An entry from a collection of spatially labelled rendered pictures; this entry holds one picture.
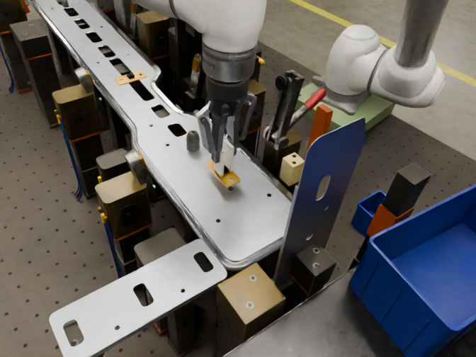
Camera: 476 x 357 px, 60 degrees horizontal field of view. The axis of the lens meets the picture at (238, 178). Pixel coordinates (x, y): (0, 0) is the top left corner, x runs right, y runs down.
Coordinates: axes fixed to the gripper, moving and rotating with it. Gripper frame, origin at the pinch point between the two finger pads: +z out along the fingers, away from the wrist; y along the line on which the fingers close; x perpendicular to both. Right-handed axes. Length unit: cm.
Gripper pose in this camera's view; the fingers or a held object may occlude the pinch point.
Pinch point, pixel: (223, 158)
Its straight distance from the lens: 85.2
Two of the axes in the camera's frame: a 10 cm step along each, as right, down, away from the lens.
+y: -8.2, 3.7, -4.4
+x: 5.7, 6.1, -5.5
